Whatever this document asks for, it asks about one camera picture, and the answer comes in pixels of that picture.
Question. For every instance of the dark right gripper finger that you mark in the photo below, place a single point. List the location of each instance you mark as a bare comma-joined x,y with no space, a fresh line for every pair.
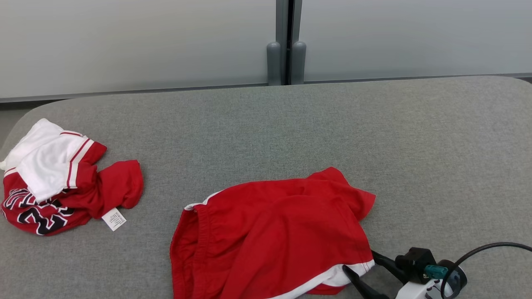
365,290
390,265

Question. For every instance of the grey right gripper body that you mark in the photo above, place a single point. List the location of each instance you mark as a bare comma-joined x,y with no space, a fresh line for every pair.
459,282

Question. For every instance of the red shorts with white trim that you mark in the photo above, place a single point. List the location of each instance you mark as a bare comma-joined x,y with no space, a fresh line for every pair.
270,232

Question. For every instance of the red jersey with white sleeves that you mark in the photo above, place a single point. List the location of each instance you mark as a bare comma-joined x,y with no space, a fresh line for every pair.
83,195

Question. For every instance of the grey cylindrical bumper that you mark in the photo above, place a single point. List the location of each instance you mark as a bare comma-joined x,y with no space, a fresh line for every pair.
274,64
298,64

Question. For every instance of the black right camera plug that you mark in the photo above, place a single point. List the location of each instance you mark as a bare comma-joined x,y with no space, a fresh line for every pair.
413,261

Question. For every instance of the teal right camera connector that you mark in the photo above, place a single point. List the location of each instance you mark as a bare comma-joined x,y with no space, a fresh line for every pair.
436,272

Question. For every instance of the grey partition bottom rail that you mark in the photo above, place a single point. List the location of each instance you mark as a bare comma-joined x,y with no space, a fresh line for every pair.
415,77
124,92

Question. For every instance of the grey partition post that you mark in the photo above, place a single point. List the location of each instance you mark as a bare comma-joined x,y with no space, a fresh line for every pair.
282,20

